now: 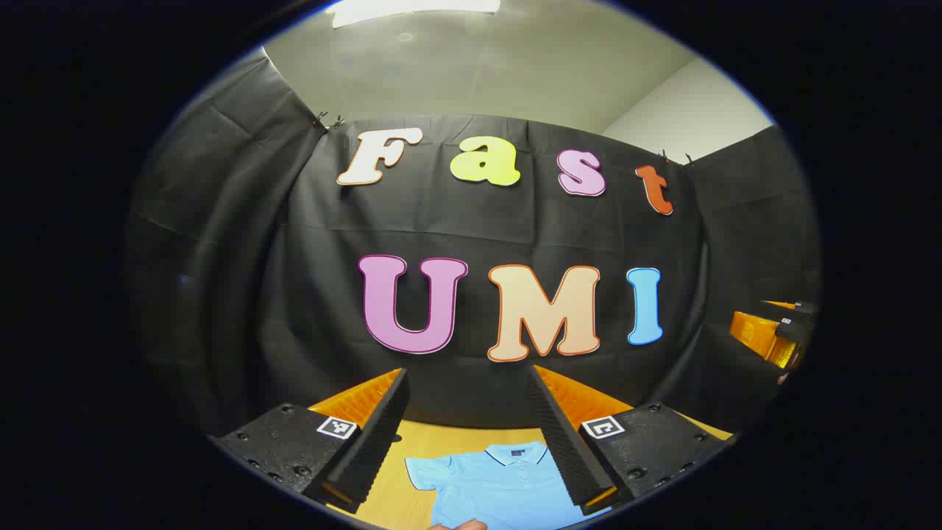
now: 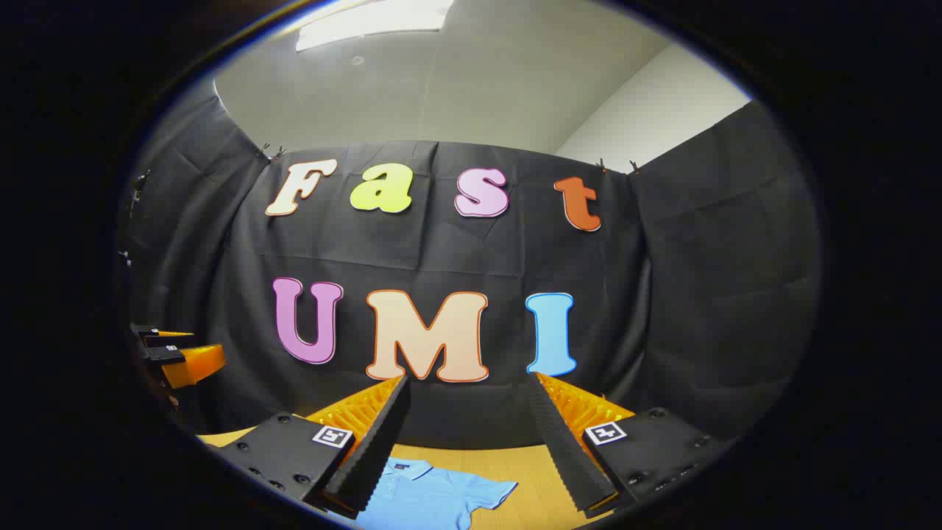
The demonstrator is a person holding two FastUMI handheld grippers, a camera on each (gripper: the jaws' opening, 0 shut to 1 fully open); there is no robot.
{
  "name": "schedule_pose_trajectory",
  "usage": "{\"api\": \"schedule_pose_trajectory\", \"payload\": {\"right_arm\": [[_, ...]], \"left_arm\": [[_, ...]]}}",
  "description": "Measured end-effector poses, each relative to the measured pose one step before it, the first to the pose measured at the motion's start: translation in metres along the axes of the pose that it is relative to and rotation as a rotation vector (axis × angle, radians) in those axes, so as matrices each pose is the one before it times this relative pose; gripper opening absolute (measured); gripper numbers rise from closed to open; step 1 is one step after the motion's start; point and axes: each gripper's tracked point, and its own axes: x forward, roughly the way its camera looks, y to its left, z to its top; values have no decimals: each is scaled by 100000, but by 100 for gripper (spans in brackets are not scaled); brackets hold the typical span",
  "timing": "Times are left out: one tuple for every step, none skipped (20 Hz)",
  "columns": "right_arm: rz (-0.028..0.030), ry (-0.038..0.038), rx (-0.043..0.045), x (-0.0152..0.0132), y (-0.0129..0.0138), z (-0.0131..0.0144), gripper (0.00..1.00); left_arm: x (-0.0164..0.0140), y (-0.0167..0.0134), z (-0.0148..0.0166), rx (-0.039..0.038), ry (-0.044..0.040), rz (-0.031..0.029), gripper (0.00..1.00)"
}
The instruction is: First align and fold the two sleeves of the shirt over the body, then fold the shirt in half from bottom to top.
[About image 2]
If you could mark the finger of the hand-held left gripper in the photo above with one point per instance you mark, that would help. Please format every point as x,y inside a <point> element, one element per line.
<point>195,364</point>
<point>158,333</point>

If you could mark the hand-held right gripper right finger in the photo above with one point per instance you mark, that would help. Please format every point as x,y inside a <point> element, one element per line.
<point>563,449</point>

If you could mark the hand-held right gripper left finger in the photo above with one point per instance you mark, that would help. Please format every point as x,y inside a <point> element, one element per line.
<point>375,449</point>

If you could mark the light blue T-shirt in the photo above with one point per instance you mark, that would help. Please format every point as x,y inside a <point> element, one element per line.
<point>434,493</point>

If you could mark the black backdrop cloth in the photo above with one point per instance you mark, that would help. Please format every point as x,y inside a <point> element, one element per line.
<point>456,250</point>

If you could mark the ceiling light panel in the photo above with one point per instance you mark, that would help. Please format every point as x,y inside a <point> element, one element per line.
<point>368,22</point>

